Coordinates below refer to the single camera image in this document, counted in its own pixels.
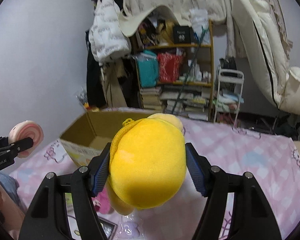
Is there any pink swirl plush toy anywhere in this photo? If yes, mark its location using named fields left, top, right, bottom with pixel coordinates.
left=8, top=120, right=44, bottom=158

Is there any yellow plush toy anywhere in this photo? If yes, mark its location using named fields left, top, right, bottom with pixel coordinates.
left=106, top=113, right=186, bottom=215

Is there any pink hello kitty bedsheet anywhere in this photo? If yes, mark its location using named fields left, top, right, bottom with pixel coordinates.
left=12, top=118, right=300, bottom=239

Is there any cardboard box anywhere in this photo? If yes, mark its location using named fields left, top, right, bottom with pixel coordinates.
left=59, top=107, right=154, bottom=167

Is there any clear plastic bag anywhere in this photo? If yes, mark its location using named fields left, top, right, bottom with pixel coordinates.
left=114, top=211, right=146, bottom=240

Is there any black coat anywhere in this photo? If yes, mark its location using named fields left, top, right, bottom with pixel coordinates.
left=85, top=30, right=107, bottom=108

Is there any white metal cart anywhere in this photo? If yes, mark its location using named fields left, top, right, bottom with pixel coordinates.
left=213, top=68, right=244, bottom=127

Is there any white puffer jacket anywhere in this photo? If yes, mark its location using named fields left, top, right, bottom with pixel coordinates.
left=88, top=0, right=131, bottom=64

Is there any teal bag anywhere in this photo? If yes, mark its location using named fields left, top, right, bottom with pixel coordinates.
left=135, top=50, right=159, bottom=88

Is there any cream fabric hat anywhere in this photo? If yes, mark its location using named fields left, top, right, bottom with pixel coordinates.
left=117, top=4, right=182, bottom=37

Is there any red gift bag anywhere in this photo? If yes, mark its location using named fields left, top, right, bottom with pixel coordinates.
left=157, top=53, right=184, bottom=83

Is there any wooden bookshelf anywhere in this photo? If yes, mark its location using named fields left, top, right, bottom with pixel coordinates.
left=134, top=18, right=215, bottom=121

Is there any green mop pole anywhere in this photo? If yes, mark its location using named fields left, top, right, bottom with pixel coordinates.
left=171, top=27, right=207, bottom=114

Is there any black box with 40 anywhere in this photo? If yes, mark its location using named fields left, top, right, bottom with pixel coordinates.
left=173, top=25, right=191, bottom=44

